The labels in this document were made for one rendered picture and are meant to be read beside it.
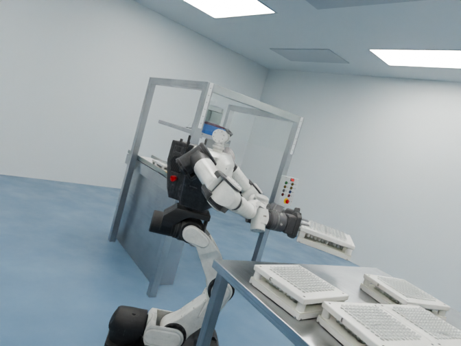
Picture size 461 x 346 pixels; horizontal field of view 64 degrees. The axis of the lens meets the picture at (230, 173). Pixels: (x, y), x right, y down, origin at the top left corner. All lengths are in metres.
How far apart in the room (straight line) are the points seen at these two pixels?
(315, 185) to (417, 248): 1.92
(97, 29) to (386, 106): 4.46
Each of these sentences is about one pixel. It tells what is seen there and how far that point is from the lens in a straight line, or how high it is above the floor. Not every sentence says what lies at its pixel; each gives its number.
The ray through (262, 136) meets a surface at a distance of 3.07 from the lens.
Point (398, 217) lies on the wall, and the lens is 5.83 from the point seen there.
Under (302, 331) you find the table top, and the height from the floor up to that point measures 0.88.
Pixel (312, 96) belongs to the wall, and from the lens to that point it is 6.99.
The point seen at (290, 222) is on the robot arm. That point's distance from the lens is 1.70.
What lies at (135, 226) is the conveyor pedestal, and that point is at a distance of 3.66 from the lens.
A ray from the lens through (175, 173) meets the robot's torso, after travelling 1.83.
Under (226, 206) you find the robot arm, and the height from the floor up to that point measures 1.10.
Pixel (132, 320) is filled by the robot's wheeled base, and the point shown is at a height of 0.33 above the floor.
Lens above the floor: 1.37
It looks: 6 degrees down
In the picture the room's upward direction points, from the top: 16 degrees clockwise
